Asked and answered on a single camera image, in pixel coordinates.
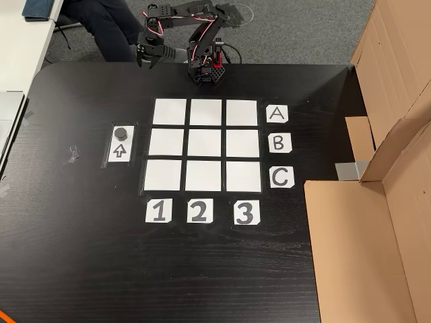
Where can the black octagonal token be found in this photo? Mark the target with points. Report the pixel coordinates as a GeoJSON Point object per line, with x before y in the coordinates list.
{"type": "Point", "coordinates": [120, 133]}

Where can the white paper grid square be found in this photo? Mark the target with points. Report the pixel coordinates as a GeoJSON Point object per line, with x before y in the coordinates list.
{"type": "Point", "coordinates": [204, 142]}
{"type": "Point", "coordinates": [169, 111]}
{"type": "Point", "coordinates": [166, 142]}
{"type": "Point", "coordinates": [162, 175]}
{"type": "Point", "coordinates": [241, 112]}
{"type": "Point", "coordinates": [203, 176]}
{"type": "Point", "coordinates": [243, 176]}
{"type": "Point", "coordinates": [242, 143]}
{"type": "Point", "coordinates": [205, 112]}

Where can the person's leg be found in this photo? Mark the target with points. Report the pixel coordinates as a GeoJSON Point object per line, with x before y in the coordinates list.
{"type": "Point", "coordinates": [101, 27]}

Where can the red and black clamp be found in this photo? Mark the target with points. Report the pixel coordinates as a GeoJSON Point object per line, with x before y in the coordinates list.
{"type": "Point", "coordinates": [217, 57]}

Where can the dark floor tape patch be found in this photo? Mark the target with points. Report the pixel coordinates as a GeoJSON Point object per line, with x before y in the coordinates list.
{"type": "Point", "coordinates": [240, 17]}

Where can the white arrow paper sheet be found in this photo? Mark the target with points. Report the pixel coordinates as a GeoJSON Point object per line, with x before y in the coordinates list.
{"type": "Point", "coordinates": [118, 159]}

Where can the blue fabric case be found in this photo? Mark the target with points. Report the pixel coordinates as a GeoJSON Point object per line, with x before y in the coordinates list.
{"type": "Point", "coordinates": [37, 8]}

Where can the white desk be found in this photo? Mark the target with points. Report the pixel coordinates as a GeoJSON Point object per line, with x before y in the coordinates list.
{"type": "Point", "coordinates": [20, 43]}

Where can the crumpled clear tape piece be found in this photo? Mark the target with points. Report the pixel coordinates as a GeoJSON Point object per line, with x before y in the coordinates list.
{"type": "Point", "coordinates": [72, 154]}

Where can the paper sheet letter A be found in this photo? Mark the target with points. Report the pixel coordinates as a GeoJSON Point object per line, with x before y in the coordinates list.
{"type": "Point", "coordinates": [271, 119]}

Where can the grey tape piece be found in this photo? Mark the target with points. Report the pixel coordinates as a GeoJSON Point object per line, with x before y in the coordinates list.
{"type": "Point", "coordinates": [29, 117]}
{"type": "Point", "coordinates": [4, 190]}

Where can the paper sheet number 2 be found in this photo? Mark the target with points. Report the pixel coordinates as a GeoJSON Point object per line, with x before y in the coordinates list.
{"type": "Point", "coordinates": [190, 203]}

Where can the paper sheet letter B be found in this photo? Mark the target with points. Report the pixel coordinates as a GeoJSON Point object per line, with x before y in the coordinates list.
{"type": "Point", "coordinates": [286, 148]}

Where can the paper sheet number 1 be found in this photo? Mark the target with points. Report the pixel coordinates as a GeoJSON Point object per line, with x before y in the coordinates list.
{"type": "Point", "coordinates": [149, 215]}

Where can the paper sheet number 3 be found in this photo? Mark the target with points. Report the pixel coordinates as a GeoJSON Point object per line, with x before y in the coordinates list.
{"type": "Point", "coordinates": [237, 205]}

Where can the paper sheet letter C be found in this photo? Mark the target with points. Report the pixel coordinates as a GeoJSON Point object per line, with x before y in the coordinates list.
{"type": "Point", "coordinates": [290, 184]}

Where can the grey tape strip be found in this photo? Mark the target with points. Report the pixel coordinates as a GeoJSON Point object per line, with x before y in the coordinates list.
{"type": "Point", "coordinates": [347, 171]}

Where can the large brown cardboard sheet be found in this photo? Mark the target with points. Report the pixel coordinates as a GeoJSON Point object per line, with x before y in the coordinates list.
{"type": "Point", "coordinates": [353, 252]}

